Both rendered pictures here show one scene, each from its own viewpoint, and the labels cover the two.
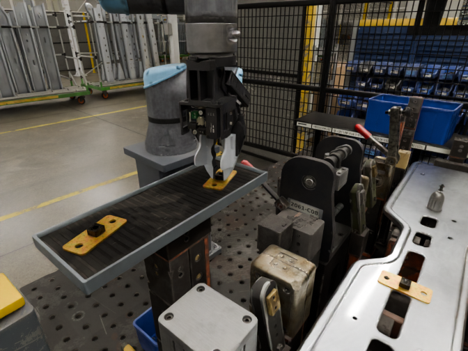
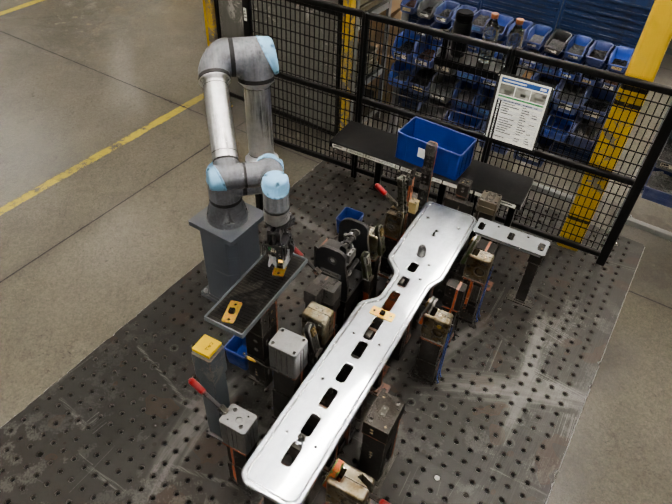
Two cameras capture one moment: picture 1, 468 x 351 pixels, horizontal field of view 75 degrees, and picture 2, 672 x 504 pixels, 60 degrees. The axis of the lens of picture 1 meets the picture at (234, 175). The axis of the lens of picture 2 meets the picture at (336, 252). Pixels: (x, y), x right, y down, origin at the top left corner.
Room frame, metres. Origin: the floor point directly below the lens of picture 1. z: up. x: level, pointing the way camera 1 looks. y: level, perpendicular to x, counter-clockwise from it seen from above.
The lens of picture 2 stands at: (-0.83, 0.13, 2.50)
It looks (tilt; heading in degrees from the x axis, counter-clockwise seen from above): 43 degrees down; 348
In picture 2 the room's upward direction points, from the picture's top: 3 degrees clockwise
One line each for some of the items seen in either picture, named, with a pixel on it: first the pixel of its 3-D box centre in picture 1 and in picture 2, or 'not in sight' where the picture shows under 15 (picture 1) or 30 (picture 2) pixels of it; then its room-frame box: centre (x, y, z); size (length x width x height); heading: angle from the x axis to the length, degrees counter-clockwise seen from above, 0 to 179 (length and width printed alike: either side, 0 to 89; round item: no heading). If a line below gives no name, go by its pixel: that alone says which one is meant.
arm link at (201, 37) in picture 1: (214, 40); (277, 214); (0.49, 0.03, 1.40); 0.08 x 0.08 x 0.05
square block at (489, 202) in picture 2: not in sight; (481, 230); (0.91, -0.86, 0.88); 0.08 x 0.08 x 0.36; 52
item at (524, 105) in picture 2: not in sight; (517, 112); (1.14, -1.01, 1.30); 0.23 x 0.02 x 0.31; 52
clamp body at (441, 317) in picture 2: not in sight; (431, 346); (0.35, -0.48, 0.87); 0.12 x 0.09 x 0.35; 52
